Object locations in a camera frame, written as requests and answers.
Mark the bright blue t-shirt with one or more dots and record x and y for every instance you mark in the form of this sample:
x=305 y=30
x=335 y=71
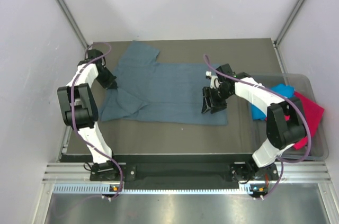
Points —
x=286 y=91

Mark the right aluminium frame post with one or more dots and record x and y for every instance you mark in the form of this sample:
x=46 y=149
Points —
x=288 y=22

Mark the clear plastic bin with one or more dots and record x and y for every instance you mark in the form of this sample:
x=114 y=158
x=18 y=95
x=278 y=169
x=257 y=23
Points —
x=301 y=84

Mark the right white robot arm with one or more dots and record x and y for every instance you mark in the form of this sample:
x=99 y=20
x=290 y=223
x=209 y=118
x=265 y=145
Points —
x=286 y=123

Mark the left aluminium frame post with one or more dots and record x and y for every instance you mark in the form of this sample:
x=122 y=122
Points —
x=71 y=21

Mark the aluminium frame post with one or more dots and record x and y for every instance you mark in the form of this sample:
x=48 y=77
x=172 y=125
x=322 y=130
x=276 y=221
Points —
x=71 y=21
x=288 y=22

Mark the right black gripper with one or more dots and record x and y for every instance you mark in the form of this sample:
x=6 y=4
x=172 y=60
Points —
x=208 y=93

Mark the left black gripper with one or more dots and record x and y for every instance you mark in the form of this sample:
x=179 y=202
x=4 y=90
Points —
x=111 y=83

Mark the grey-blue t-shirt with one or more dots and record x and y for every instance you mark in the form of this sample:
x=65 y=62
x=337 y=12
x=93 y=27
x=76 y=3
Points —
x=152 y=91

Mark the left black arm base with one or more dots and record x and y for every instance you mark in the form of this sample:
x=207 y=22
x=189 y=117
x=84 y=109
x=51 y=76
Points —
x=109 y=172

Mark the slotted cable duct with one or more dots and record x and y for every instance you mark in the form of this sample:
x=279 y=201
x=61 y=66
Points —
x=111 y=188

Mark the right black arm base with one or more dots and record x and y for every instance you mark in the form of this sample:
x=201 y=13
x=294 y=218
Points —
x=246 y=172

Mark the magenta t-shirt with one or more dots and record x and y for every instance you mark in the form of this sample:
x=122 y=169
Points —
x=313 y=112

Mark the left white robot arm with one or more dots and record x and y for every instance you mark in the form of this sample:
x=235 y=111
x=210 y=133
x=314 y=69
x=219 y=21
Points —
x=79 y=110

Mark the front aluminium rail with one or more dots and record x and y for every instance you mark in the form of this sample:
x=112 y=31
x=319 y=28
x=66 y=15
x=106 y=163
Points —
x=302 y=172

